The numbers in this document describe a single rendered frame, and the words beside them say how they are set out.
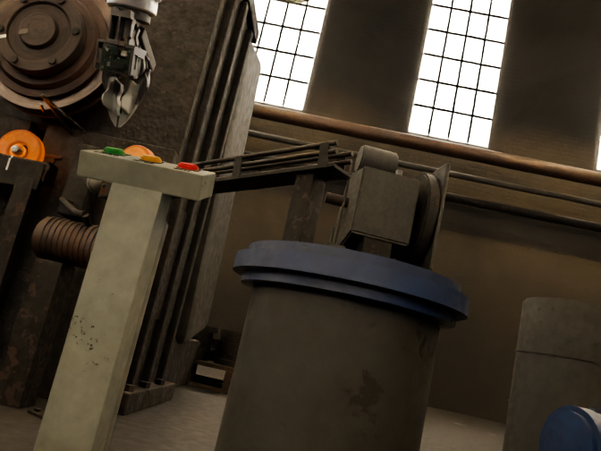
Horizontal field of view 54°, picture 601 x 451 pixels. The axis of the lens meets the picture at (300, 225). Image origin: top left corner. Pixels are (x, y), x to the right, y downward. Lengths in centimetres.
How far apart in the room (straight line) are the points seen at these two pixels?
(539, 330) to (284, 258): 288
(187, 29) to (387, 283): 177
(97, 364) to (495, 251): 755
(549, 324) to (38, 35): 275
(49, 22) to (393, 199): 452
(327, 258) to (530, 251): 794
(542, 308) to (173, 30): 237
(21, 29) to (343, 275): 170
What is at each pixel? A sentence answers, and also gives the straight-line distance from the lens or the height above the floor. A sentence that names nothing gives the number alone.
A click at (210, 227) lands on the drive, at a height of 78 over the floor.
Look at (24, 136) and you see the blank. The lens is 216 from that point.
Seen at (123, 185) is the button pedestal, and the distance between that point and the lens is 117.
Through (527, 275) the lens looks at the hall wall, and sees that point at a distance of 850.
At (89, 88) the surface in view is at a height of 99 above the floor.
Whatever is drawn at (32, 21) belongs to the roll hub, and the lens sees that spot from 219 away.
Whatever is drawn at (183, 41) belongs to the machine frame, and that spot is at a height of 129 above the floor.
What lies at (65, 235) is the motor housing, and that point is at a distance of 181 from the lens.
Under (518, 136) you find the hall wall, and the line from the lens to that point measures 896.
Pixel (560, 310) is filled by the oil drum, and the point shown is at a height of 81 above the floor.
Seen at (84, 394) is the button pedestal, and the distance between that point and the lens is 114.
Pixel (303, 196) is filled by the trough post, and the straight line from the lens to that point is 129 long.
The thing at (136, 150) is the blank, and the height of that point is 76.
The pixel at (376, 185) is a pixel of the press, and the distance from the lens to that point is 611.
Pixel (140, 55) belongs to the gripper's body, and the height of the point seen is 77.
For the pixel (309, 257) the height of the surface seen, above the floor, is 41.
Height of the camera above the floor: 31
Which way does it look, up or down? 12 degrees up
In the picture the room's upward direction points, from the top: 13 degrees clockwise
